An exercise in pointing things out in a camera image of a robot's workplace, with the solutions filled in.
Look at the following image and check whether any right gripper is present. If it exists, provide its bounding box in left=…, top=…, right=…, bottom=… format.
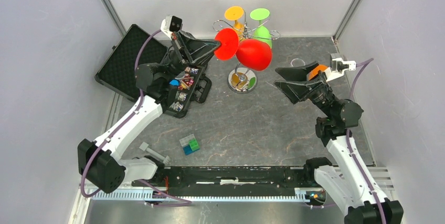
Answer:
left=274, top=61, right=337, bottom=119

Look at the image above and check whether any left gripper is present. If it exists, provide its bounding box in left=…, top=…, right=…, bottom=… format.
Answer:
left=161, top=29, right=223, bottom=84

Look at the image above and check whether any clear wine glass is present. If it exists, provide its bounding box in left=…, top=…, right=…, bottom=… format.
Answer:
left=290, top=58, right=305, bottom=67

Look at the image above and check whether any orange wine glass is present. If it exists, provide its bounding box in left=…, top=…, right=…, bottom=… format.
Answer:
left=307, top=65, right=328, bottom=81

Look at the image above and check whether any red wine glass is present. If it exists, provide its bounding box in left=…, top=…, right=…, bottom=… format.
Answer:
left=214, top=28, right=273, bottom=71

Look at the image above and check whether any yellow wine glass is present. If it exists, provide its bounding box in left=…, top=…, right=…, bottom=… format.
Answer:
left=224, top=6, right=245, bottom=40

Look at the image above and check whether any green wine glass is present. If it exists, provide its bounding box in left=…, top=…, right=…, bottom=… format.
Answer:
left=250, top=8, right=272, bottom=48

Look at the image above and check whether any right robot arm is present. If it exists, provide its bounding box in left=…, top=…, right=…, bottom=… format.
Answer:
left=274, top=58, right=404, bottom=223

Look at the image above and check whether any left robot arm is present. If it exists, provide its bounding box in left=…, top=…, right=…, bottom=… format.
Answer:
left=77, top=31, right=221, bottom=198

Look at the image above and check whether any chrome wine glass rack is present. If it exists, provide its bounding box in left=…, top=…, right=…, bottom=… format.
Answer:
left=213, top=9, right=281, bottom=93

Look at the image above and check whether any blue poker chip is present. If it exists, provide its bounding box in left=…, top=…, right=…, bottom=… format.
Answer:
left=169, top=79, right=179, bottom=87

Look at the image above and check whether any black poker chip case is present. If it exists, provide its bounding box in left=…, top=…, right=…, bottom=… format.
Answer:
left=94, top=24, right=212, bottom=118

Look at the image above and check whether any colourful block cube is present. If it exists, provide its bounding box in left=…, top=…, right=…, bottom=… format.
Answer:
left=179, top=134, right=200, bottom=156

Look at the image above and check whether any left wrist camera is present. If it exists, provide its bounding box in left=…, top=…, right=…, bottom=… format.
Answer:
left=160, top=15, right=183, bottom=40

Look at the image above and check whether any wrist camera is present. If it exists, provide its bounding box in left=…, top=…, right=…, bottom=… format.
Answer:
left=324, top=53, right=357, bottom=82
left=160, top=15, right=183, bottom=40

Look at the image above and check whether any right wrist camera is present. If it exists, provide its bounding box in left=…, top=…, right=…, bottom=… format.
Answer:
left=324, top=53, right=357, bottom=82

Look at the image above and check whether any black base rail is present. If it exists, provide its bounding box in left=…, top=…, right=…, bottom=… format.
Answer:
left=78, top=165, right=394, bottom=204

